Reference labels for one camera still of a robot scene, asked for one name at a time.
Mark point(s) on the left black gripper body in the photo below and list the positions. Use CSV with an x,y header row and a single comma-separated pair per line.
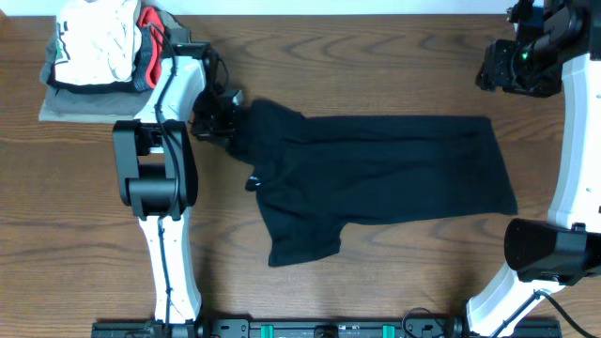
x,y
213,122

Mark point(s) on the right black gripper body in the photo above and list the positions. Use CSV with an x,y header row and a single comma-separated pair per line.
x,y
532,71

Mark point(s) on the black t-shirt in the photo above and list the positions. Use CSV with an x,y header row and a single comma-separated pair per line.
x,y
312,176

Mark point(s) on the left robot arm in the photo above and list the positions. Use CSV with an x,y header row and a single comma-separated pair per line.
x,y
157,175

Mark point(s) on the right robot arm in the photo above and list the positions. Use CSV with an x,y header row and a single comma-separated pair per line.
x,y
556,50

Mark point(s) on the red and black folded garment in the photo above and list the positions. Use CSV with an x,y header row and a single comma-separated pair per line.
x,y
147,61

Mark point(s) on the grey folded garment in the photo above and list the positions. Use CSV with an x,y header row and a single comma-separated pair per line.
x,y
102,107

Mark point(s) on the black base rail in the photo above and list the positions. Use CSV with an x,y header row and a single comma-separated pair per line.
x,y
414,326

